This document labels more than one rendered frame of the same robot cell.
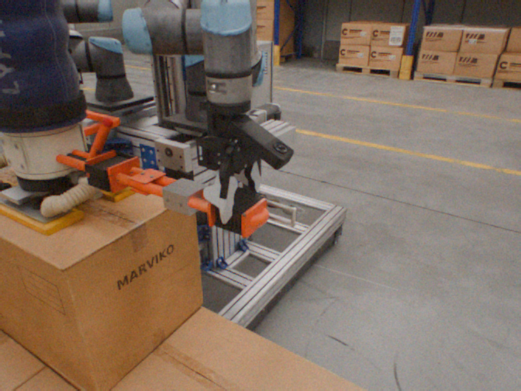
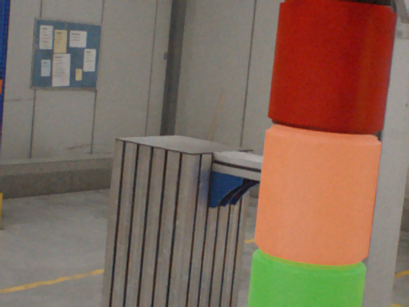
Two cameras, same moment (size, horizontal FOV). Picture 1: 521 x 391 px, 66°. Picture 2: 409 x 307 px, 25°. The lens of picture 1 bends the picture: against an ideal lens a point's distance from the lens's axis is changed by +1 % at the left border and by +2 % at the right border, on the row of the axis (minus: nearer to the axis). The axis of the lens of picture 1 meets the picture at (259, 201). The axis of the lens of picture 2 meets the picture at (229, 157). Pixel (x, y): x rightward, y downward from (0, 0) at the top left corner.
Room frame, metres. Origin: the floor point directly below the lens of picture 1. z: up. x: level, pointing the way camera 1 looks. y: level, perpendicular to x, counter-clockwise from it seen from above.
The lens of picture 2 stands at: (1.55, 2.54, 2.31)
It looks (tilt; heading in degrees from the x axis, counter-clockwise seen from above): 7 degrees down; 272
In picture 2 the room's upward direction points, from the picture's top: 6 degrees clockwise
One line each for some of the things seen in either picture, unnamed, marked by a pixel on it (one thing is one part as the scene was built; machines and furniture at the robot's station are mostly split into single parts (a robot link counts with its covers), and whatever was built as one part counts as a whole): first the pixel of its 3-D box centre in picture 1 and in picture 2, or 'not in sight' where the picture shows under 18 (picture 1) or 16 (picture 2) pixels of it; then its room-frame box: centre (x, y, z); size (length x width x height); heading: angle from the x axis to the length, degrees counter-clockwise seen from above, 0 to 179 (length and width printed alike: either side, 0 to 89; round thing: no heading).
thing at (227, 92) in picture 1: (228, 89); not in sight; (0.67, 0.05, 1.29); 0.08 x 0.08 x 0.05
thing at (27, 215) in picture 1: (22, 200); not in sight; (0.90, 0.59, 0.97); 0.34 x 0.10 x 0.05; 58
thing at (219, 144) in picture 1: (227, 135); not in sight; (0.67, 0.06, 1.21); 0.09 x 0.08 x 0.12; 58
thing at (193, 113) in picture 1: (205, 102); not in sight; (1.41, 0.19, 1.09); 0.15 x 0.15 x 0.10
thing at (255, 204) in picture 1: (237, 212); not in sight; (0.65, 0.04, 1.07); 0.08 x 0.07 x 0.05; 58
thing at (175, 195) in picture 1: (185, 196); not in sight; (0.73, 0.15, 1.07); 0.07 x 0.07 x 0.04; 58
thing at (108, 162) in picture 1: (113, 171); not in sight; (0.84, 0.33, 1.07); 0.10 x 0.08 x 0.06; 148
